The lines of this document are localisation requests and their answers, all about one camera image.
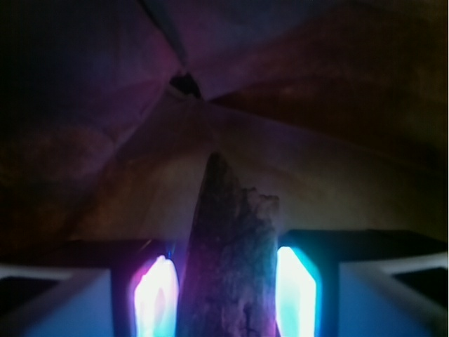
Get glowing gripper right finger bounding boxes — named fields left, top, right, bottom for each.
left=276, top=230, right=448, bottom=336

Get dark wood chip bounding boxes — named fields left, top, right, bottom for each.
left=175, top=152, right=279, bottom=336

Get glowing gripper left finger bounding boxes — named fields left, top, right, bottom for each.
left=1, top=240, right=179, bottom=336

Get brown paper bag liner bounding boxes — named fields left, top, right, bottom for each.
left=1, top=1, right=448, bottom=255

